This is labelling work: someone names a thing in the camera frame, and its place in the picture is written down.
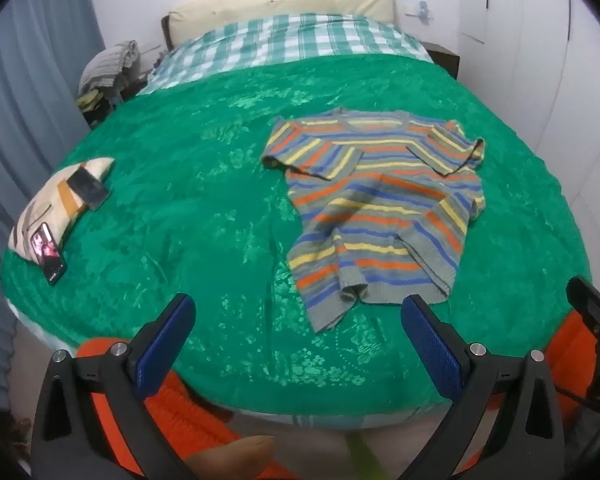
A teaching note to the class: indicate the white wardrobe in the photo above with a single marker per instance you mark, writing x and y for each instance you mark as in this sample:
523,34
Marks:
545,60

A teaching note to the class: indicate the green checkered pillow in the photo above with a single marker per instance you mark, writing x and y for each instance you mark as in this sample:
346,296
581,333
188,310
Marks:
290,42

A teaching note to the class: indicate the smartphone with lit screen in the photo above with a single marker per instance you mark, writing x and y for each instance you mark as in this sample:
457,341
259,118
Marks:
47,252

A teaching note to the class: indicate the striped knit sweater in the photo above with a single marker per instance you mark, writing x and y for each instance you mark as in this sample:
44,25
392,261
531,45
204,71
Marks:
380,210

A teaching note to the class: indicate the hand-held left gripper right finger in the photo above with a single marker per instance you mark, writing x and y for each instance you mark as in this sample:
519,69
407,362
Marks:
432,342

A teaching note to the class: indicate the black phone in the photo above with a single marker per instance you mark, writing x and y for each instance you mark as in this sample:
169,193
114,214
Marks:
87,187

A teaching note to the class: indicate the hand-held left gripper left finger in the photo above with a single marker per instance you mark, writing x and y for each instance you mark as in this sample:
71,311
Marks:
165,342

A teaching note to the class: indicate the green floral bedspread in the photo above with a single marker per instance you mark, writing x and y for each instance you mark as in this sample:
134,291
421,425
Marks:
190,200

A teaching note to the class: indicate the grey-blue curtain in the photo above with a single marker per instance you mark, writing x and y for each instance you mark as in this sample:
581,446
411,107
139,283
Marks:
25,100

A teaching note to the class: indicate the pile of clothes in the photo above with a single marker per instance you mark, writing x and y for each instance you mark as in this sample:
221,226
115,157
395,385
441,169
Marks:
107,72

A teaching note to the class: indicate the cream padded headboard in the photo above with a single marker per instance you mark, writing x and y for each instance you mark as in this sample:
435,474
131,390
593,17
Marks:
280,2

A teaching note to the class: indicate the person's bare leg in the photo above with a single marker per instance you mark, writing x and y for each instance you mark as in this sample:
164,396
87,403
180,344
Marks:
235,457

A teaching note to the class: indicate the person's orange knit clothing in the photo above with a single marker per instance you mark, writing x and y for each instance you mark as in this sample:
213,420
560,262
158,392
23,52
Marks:
180,415

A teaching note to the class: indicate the patterned cream pillow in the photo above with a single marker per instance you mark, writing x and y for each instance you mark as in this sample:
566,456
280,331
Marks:
55,200

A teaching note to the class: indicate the wall socket with blue plug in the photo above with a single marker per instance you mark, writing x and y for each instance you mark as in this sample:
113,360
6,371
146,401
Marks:
421,12

